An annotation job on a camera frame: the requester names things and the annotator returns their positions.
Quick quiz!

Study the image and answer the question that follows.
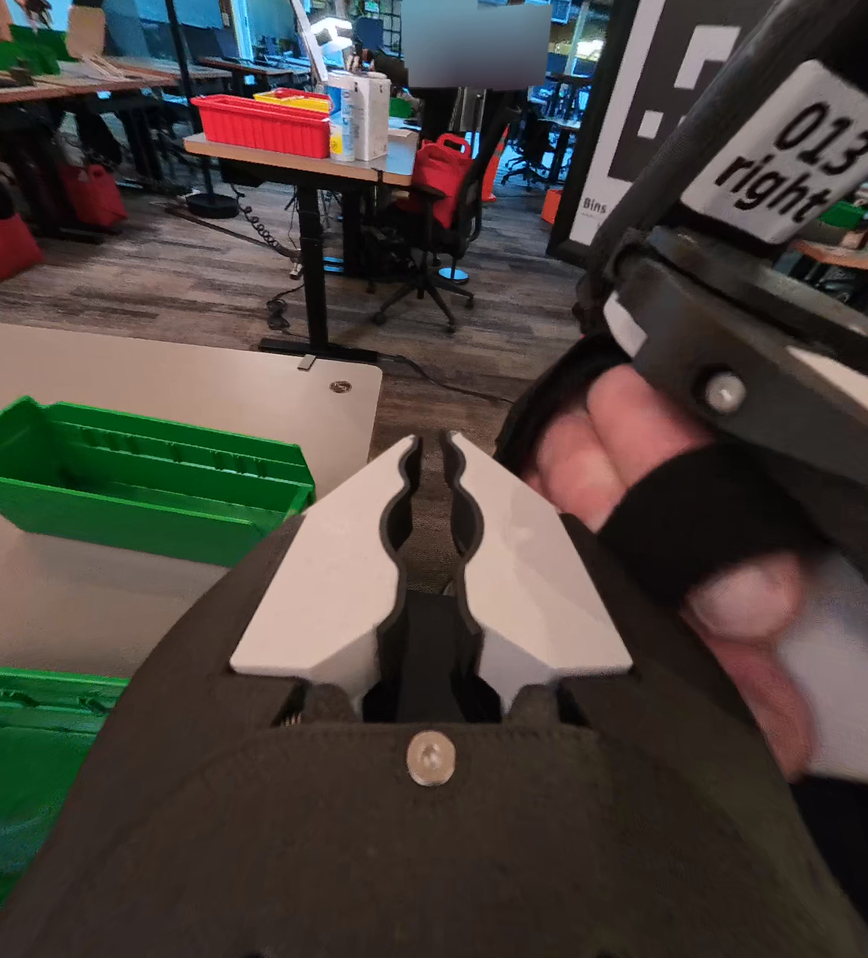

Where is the yellow plastic tray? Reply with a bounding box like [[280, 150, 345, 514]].
[[254, 87, 330, 113]]

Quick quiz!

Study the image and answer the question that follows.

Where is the white carton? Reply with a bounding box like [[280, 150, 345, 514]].
[[352, 72, 392, 162]]

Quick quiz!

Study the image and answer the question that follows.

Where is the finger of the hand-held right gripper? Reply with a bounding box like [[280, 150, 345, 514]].
[[786, 346, 868, 439]]

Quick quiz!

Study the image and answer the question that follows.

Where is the long wooden work table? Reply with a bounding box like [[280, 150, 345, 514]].
[[0, 56, 181, 244]]

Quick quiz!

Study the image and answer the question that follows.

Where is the person's right hand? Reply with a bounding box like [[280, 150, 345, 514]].
[[520, 365, 817, 781]]

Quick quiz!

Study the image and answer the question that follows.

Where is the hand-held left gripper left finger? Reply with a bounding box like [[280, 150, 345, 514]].
[[228, 434, 424, 714]]

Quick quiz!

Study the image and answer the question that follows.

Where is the black office chair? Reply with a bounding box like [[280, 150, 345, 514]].
[[370, 161, 483, 334]]

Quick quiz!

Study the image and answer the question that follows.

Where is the red plastic tray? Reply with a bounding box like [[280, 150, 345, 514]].
[[191, 95, 332, 160]]

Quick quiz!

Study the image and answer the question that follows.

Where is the white wipes canister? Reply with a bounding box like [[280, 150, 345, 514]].
[[327, 73, 358, 163]]

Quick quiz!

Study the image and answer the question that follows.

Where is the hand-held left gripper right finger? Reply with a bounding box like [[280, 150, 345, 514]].
[[440, 430, 635, 714]]

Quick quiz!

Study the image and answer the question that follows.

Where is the black and white tag poster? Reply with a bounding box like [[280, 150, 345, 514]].
[[546, 0, 779, 266]]

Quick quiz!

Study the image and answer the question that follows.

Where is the green plastic bin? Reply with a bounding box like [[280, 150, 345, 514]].
[[0, 26, 76, 76], [0, 662, 130, 940], [0, 397, 317, 567], [45, 403, 314, 517]]

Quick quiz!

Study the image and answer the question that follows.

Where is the black floor lamp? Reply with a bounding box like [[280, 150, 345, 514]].
[[165, 0, 242, 220]]

